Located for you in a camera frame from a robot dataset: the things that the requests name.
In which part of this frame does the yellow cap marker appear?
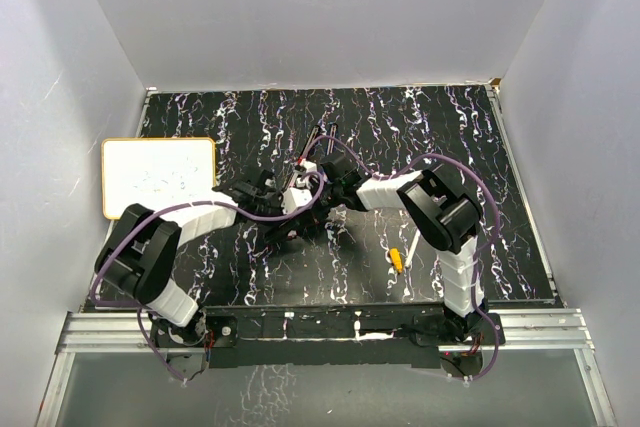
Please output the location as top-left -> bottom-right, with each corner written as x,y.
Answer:
388,248 -> 404,274

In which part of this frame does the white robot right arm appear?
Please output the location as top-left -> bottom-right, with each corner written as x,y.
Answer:
319,152 -> 484,344

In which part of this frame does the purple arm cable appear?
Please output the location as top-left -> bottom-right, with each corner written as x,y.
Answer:
298,135 -> 501,382
89,170 -> 326,383

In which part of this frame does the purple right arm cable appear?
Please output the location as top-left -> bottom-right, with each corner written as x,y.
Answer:
298,135 -> 501,382

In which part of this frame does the aluminium frame rail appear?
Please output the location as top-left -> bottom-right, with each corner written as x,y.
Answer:
37,303 -> 616,426

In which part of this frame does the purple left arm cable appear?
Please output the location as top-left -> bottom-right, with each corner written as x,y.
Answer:
89,170 -> 326,383

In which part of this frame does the white pen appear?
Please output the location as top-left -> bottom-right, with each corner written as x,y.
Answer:
405,230 -> 421,269

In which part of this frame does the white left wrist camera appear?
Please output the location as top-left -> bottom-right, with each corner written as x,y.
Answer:
282,187 -> 313,215

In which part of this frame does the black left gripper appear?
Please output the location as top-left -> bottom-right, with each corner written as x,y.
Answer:
252,191 -> 298,243

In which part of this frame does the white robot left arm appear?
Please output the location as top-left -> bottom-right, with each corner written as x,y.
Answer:
90,170 -> 324,346

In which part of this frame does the white board with wooden frame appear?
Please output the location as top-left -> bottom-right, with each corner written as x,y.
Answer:
101,137 -> 216,220

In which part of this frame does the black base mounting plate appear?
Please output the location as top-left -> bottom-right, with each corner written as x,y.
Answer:
149,303 -> 505,375

